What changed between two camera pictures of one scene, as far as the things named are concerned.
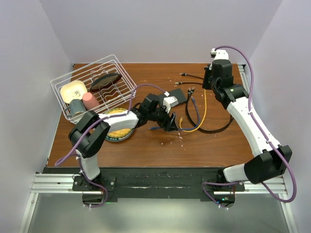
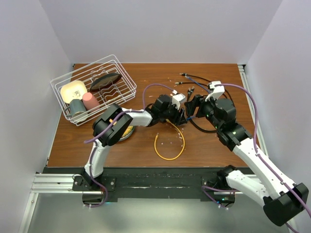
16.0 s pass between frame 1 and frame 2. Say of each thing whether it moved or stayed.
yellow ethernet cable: moved
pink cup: stayed
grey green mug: stayed
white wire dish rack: stayed
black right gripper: moved
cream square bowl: stayed
